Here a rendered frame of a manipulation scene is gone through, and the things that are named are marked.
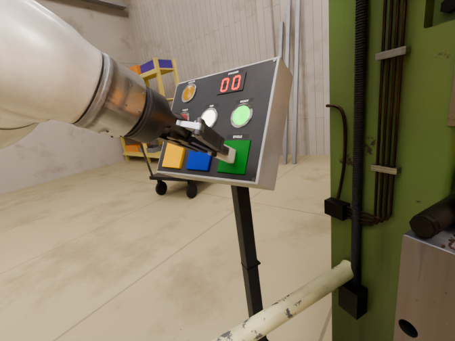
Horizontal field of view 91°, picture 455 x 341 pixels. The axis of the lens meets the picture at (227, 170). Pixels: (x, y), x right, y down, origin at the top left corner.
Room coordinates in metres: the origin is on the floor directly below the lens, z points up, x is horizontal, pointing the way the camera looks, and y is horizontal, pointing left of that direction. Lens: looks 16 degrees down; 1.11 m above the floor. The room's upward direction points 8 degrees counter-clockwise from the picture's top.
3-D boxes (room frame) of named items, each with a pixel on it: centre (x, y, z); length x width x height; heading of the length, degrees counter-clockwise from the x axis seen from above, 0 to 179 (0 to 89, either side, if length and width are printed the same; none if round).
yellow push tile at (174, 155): (0.61, 0.13, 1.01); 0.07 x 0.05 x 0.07; 50
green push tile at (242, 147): (0.48, -0.02, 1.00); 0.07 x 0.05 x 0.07; 50
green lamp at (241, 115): (0.51, -0.05, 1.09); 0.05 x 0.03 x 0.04; 25
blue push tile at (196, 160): (0.54, 0.06, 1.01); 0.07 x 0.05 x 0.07; 50
